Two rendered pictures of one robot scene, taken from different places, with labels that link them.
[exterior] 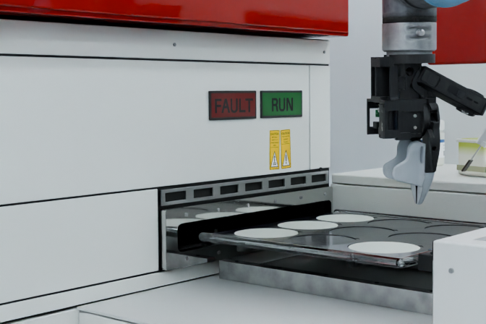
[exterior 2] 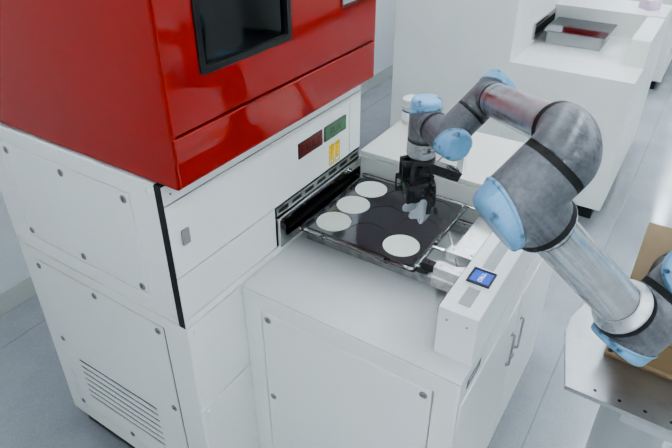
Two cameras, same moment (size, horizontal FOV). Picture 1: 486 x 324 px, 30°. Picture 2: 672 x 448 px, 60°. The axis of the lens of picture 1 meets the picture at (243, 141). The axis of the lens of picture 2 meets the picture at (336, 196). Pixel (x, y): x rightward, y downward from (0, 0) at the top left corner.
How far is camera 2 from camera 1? 0.74 m
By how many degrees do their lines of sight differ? 29
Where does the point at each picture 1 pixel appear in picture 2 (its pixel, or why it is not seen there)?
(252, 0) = (323, 90)
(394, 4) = (416, 136)
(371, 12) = not seen: outside the picture
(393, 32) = (414, 149)
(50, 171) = (223, 232)
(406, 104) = (419, 186)
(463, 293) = (451, 329)
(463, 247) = (453, 313)
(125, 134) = (257, 192)
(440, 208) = not seen: hidden behind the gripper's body
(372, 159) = not seen: hidden behind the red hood
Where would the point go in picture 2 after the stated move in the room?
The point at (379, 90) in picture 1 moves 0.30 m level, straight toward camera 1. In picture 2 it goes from (404, 175) to (418, 246)
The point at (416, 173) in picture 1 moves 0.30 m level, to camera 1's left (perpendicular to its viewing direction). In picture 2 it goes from (420, 214) to (306, 223)
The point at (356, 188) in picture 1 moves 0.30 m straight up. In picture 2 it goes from (375, 161) to (378, 72)
